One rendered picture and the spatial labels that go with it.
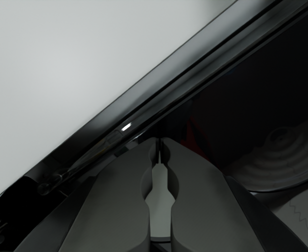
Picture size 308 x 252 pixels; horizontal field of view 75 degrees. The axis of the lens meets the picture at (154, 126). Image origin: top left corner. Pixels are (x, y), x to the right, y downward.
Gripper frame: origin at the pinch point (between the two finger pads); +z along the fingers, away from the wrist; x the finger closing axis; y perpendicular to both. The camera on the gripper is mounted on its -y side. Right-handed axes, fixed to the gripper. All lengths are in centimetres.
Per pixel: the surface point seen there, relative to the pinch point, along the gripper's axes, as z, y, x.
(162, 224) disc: 1.5, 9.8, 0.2
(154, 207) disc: 1.5, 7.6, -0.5
